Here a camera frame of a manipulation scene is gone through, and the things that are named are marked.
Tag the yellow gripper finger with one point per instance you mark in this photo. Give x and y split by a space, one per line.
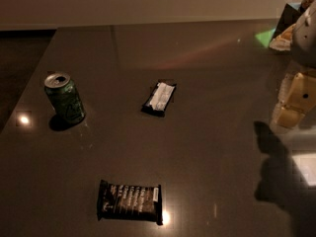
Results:
298 92
286 117

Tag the blue white rxbar wrapper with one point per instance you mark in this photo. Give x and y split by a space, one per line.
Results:
159 99

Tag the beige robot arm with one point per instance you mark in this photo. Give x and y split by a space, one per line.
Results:
303 46

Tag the light snack bag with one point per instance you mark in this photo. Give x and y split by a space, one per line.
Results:
283 41

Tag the dark box in background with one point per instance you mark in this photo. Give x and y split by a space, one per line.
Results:
290 14

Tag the black snack bar wrapper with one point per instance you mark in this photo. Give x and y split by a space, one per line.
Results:
129 202

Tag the green soda can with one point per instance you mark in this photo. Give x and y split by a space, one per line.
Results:
64 97

